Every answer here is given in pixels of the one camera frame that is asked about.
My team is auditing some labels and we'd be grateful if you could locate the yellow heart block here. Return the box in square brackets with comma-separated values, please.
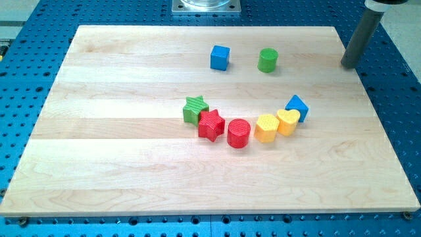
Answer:
[276, 109, 301, 136]

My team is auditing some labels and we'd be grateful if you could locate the yellow hexagon block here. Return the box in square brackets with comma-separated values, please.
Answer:
[254, 114, 280, 143]

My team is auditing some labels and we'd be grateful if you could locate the green cylinder block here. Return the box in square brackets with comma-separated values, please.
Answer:
[257, 48, 278, 73]

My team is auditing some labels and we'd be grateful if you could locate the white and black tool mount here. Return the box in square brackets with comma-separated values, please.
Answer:
[364, 0, 409, 13]

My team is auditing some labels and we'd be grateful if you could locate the red cylinder block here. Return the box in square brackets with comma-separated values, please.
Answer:
[227, 118, 251, 149]

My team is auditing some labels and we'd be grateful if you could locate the red star block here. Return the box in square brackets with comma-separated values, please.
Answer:
[198, 109, 225, 142]

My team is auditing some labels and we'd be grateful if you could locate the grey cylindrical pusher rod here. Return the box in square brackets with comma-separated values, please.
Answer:
[341, 9, 384, 69]

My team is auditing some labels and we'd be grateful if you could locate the blue triangle block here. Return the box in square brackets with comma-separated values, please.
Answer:
[285, 95, 309, 123]

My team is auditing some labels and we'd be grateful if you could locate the wooden board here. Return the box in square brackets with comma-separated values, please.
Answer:
[1, 25, 420, 217]

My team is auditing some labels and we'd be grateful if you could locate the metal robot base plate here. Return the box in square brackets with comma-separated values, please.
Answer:
[171, 0, 241, 15]

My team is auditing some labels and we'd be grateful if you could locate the green star block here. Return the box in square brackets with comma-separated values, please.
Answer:
[183, 95, 209, 126]

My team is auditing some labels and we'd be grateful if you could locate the blue cube block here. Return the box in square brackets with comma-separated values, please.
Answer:
[210, 45, 230, 71]

